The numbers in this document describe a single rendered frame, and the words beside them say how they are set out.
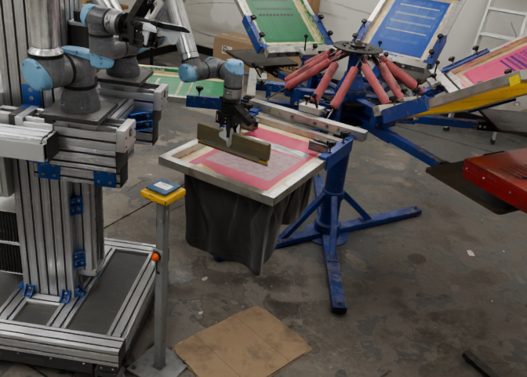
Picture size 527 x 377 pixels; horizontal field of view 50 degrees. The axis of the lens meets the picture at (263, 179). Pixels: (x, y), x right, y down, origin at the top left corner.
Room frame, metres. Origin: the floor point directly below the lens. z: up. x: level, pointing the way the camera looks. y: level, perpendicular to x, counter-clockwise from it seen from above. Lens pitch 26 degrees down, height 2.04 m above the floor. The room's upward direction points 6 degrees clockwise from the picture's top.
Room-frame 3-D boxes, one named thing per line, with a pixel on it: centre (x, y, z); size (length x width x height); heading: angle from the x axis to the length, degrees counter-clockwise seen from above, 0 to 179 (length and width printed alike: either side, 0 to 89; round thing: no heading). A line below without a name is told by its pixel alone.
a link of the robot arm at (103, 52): (1.81, 0.55, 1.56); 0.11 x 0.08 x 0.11; 151
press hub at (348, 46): (3.39, -0.47, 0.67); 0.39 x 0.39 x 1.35
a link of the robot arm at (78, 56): (2.03, 0.73, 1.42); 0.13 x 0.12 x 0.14; 151
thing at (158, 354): (2.02, 0.40, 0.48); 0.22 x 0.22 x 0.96; 62
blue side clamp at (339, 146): (2.54, -0.33, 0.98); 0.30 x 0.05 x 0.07; 152
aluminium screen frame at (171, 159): (2.46, 0.02, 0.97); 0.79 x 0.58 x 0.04; 152
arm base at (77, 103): (2.04, 0.73, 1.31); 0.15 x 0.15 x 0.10
